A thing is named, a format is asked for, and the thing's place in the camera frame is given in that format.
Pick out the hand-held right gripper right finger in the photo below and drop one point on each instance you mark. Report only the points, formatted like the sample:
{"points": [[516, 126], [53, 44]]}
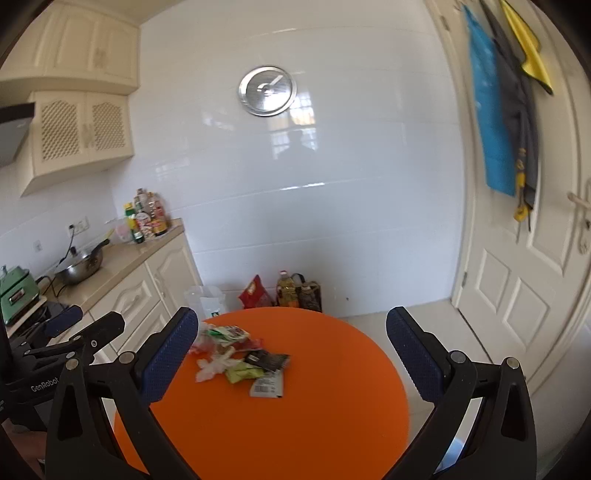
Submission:
{"points": [[411, 350]]}

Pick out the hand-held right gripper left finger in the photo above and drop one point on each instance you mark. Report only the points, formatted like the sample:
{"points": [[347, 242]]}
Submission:
{"points": [[171, 355]]}

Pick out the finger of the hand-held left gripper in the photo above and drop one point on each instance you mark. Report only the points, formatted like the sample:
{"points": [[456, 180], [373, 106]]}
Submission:
{"points": [[64, 319], [101, 330]]}

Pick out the clear plastic bag red print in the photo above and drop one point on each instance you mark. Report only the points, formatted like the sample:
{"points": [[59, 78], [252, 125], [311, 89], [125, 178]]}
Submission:
{"points": [[210, 369]]}

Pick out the yellow green wrapper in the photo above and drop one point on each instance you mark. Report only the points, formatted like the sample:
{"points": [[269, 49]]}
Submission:
{"points": [[242, 372]]}

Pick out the white barcode wrapper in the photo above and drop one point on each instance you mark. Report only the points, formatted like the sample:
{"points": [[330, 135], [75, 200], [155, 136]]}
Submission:
{"points": [[267, 385]]}

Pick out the dark foil wrapper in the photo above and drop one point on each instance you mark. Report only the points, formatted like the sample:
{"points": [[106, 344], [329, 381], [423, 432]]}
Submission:
{"points": [[272, 361]]}

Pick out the cream base cabinet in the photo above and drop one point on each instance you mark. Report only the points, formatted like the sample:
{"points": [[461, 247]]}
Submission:
{"points": [[134, 295]]}

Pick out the green kitchen appliance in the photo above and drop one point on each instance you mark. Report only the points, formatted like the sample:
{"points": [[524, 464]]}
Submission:
{"points": [[14, 290]]}

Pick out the clear plastic floor bag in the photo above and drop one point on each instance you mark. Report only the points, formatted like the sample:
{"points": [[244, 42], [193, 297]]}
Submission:
{"points": [[207, 300]]}

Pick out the clear plastic jug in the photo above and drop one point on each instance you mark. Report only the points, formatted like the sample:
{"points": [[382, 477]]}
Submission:
{"points": [[122, 230]]}

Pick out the red packet bag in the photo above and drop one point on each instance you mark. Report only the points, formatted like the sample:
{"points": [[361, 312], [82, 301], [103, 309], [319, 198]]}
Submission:
{"points": [[254, 293]]}

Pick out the white panel door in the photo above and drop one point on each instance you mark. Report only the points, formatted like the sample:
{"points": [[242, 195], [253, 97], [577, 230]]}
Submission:
{"points": [[498, 286]]}

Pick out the dark bag with bottle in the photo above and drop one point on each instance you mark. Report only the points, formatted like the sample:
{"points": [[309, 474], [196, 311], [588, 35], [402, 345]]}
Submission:
{"points": [[310, 295]]}

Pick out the bottle with white red label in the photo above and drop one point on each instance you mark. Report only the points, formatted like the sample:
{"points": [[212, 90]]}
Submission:
{"points": [[145, 221]]}

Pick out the cooking oil bottle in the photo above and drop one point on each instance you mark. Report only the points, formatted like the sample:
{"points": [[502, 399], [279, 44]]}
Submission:
{"points": [[287, 290]]}

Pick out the cream lattice door cabinet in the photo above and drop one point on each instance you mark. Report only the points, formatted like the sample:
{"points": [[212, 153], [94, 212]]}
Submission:
{"points": [[69, 134]]}

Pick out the grey range hood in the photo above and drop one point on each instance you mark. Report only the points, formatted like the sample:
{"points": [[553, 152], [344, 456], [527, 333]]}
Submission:
{"points": [[11, 138]]}

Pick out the grey apron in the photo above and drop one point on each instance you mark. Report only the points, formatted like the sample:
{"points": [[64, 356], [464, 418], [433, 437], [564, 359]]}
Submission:
{"points": [[521, 138]]}

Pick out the blue apron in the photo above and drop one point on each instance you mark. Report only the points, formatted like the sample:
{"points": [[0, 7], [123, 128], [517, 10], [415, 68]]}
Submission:
{"points": [[489, 115]]}

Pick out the cream upper cabinet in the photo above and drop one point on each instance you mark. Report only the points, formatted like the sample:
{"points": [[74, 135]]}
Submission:
{"points": [[78, 46]]}

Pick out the round metal lid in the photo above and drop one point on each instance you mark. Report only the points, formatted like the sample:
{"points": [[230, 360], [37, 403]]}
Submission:
{"points": [[268, 90]]}

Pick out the yellow cloth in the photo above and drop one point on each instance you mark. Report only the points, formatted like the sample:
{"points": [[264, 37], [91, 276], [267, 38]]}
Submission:
{"points": [[531, 55]]}

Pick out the white wall socket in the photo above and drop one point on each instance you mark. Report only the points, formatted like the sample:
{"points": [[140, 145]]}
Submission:
{"points": [[79, 225]]}

